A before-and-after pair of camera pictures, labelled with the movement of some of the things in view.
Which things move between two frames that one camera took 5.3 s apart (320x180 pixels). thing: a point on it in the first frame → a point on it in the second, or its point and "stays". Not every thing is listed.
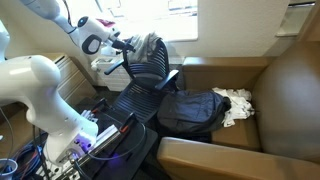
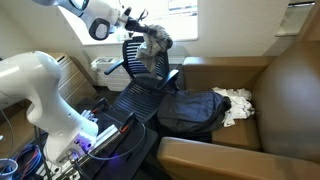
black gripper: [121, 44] → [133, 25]
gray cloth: [143, 46] → [152, 45]
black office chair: [140, 95] stays
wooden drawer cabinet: [74, 84] stays
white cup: [7, 168] stays
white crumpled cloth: [241, 105] stays
